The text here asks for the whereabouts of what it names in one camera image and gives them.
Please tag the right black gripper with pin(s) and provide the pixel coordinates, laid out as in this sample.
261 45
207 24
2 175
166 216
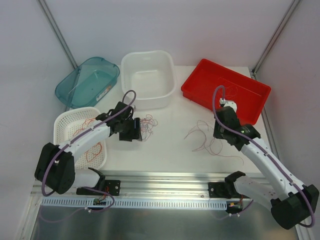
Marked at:
225 116

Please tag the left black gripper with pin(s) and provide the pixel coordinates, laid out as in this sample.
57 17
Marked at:
135 128

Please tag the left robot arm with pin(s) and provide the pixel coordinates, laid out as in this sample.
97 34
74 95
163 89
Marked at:
56 165

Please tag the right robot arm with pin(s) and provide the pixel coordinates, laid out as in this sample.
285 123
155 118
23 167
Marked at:
289 200

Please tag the red plastic tray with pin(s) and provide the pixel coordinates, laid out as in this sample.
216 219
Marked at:
249 95

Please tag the white plastic tub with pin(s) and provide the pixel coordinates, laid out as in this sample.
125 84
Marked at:
151 74

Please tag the white perforated basket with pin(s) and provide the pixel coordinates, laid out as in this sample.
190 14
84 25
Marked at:
72 122

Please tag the teal transparent plastic bin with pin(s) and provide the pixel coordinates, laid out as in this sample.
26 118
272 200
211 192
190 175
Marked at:
88 83

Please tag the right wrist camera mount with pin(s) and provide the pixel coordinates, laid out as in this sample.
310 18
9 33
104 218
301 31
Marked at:
227 103

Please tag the aluminium mounting rail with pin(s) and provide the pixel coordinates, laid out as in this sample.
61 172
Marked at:
150 185

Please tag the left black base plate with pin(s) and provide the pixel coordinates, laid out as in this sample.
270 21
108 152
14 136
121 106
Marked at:
112 187

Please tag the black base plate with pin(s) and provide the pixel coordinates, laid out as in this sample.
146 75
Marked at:
222 190
112 187

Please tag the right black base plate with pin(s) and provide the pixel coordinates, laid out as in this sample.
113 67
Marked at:
222 190

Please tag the white slotted cable duct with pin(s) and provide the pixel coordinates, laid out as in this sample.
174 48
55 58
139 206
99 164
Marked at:
78 202

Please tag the right aluminium frame post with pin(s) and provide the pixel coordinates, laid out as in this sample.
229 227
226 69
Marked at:
275 36

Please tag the aluminium frame post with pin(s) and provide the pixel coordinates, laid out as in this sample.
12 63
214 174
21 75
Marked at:
275 36
57 32

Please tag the left aluminium frame post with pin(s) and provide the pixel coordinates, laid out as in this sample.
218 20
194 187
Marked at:
57 32

